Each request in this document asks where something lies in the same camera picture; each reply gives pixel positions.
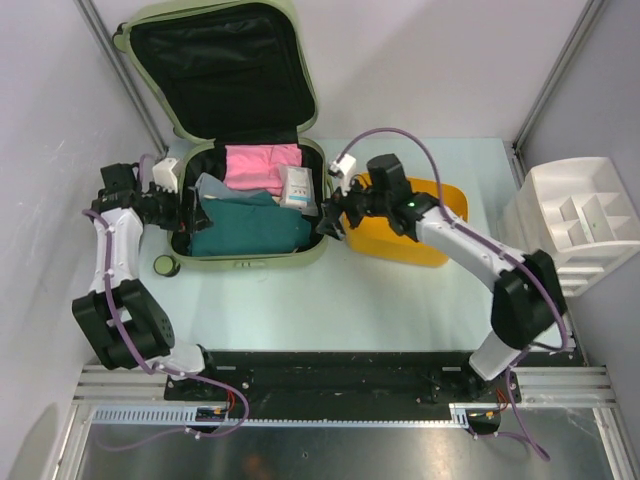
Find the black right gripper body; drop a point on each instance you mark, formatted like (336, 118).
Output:
(359, 202)

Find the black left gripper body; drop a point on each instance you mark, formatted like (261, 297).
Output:
(163, 208)

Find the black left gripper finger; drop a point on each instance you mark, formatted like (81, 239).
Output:
(189, 200)
(202, 220)

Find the yellow plastic basket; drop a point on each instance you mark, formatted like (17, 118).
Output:
(375, 237)

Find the teal garment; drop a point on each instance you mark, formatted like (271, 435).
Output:
(250, 226)

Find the green hard-shell suitcase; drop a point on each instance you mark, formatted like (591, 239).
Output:
(226, 73)

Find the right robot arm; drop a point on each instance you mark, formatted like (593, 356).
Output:
(527, 297)

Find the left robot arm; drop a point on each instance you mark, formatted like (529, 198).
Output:
(123, 323)

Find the grey folded garment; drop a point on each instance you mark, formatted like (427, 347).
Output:
(210, 191)

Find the pink folded garment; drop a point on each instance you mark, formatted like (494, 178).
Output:
(257, 167)

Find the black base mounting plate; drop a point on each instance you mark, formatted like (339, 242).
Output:
(378, 387)

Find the white plastic drawer organizer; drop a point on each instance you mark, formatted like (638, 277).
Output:
(578, 211)

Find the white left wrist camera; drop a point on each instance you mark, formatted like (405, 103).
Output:
(166, 174)

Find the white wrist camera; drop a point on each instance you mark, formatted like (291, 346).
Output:
(344, 170)
(166, 174)

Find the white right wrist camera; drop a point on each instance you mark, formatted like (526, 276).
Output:
(344, 170)

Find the aluminium frame rail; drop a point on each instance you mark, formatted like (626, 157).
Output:
(570, 387)

